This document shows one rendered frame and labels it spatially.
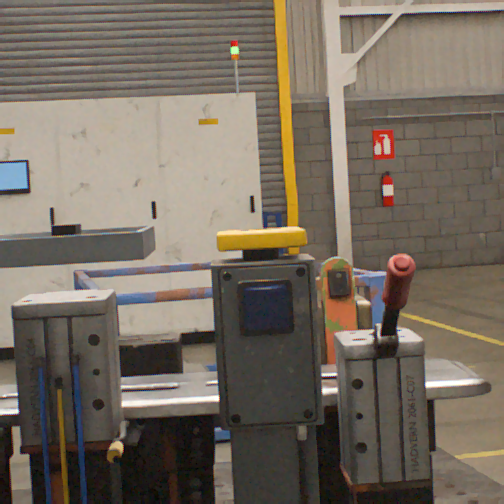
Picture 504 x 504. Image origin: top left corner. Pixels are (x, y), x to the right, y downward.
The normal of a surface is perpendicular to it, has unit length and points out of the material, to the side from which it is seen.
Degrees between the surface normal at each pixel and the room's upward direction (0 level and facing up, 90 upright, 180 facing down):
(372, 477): 90
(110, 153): 90
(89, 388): 90
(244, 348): 90
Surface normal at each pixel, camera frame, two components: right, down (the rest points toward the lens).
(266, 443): 0.03, 0.05
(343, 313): 0.02, -0.16
